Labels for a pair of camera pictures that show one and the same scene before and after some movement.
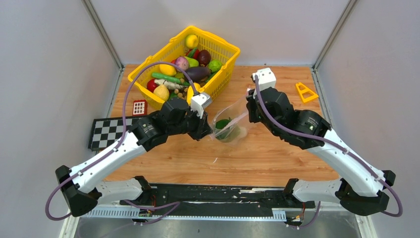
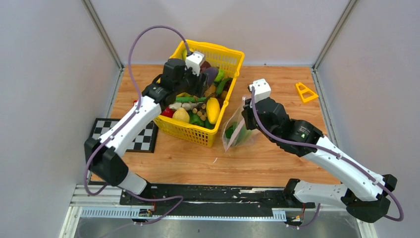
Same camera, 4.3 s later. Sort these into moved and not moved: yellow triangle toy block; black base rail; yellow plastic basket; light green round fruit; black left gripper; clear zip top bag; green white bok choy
Moved: light green round fruit; black left gripper; green white bok choy; yellow plastic basket; clear zip top bag
Not moved: black base rail; yellow triangle toy block
